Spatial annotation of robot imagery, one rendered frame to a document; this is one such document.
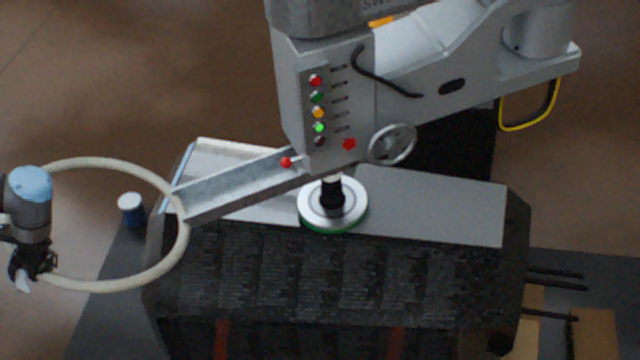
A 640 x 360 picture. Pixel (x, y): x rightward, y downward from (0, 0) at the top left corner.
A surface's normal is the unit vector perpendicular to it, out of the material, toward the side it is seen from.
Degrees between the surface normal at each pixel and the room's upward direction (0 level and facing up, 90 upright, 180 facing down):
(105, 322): 0
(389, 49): 4
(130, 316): 0
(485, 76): 90
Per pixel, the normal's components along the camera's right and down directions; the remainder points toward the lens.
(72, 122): -0.06, -0.67
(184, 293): -0.17, 0.04
